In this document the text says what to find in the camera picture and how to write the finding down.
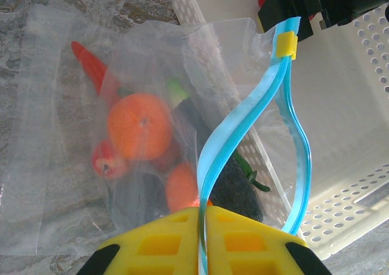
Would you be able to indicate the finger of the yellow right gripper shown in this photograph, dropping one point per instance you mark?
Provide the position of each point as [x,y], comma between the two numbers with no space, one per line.
[282,11]

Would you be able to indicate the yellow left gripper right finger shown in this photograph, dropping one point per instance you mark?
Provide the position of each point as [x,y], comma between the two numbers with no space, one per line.
[243,247]

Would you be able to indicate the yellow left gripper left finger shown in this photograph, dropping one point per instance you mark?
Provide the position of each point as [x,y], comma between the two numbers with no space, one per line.
[158,244]

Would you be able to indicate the yellow zipper slider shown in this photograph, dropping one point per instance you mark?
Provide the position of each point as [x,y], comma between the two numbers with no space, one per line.
[287,43]

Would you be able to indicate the dark toy vegetable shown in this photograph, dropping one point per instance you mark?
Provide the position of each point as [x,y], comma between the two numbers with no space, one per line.
[139,196]

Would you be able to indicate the orange toy tangerine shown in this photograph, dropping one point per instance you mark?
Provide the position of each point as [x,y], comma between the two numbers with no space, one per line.
[136,126]
[182,186]

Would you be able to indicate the red toy bell pepper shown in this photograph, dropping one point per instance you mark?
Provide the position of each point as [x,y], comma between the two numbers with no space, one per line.
[109,159]

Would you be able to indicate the clear zip-top bag blue zipper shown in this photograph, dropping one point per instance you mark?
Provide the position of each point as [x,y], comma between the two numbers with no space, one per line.
[60,135]

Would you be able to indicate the red toy chili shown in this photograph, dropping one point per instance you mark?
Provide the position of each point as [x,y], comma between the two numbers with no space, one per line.
[91,65]

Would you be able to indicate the white perforated plastic basket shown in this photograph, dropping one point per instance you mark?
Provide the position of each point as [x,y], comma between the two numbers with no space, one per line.
[334,104]

